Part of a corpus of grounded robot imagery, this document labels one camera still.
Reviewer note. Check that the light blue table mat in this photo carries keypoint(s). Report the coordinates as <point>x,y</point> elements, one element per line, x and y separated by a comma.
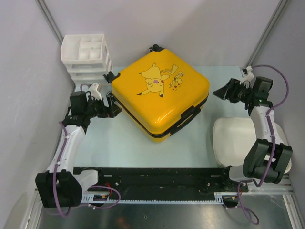
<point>120,142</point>

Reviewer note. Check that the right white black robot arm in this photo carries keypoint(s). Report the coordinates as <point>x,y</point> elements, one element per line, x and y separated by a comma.
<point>268,158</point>

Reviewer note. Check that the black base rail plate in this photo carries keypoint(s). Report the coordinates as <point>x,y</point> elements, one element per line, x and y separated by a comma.
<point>166,183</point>

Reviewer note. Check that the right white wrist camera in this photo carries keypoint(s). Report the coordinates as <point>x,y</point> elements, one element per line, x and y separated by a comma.
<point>247,73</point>

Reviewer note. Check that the yellow Pikachu hard-shell suitcase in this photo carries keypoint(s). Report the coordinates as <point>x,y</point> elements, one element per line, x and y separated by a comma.
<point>160,92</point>

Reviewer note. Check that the white plastic tray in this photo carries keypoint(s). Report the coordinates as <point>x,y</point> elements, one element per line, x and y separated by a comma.
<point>233,139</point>

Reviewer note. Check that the grey slotted cable duct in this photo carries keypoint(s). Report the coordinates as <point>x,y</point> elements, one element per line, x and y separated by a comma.
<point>94,199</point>

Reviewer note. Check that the white plastic drawer organizer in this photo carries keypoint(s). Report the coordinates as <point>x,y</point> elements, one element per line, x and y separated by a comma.
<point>86,58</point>

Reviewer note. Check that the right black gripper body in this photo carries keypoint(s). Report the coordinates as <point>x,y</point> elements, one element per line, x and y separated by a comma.
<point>241,95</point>

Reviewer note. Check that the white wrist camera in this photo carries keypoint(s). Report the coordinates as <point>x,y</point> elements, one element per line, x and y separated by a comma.
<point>95,91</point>
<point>247,73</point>

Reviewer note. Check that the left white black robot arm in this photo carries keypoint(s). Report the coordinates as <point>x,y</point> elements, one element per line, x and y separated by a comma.
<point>58,186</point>

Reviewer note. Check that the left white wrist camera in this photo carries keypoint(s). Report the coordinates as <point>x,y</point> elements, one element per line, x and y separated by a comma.
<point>95,91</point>

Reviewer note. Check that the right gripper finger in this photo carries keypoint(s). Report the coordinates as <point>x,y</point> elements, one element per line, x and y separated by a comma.
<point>233,83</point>
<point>221,93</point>

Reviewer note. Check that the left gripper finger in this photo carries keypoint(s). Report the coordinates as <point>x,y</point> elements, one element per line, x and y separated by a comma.
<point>114,110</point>
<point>110,99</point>

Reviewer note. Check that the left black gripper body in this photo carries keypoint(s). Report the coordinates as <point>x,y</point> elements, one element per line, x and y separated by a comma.
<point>96,108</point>

